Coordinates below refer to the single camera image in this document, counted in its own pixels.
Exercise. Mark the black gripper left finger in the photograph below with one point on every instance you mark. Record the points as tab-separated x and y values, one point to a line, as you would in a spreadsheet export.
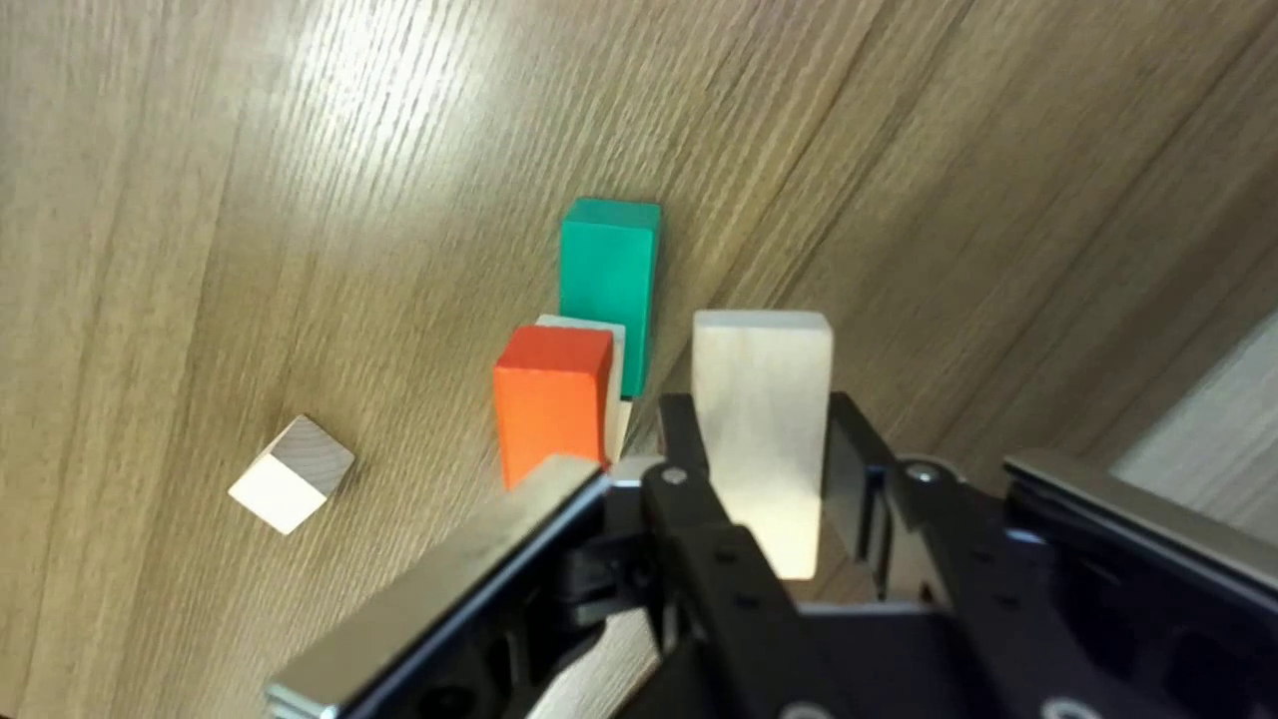
692	520

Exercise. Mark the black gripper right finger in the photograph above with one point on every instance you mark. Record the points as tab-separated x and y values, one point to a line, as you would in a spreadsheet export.
920	533

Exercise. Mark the long rectangular wooden block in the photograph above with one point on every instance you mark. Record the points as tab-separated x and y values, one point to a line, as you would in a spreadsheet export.
760	424

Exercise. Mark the orange block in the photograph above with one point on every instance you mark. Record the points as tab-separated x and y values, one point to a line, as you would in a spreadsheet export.
553	401

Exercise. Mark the green block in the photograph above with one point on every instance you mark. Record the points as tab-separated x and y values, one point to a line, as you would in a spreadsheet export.
607	264

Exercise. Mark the small wooden cube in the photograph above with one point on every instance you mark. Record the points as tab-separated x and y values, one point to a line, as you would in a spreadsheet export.
294	472

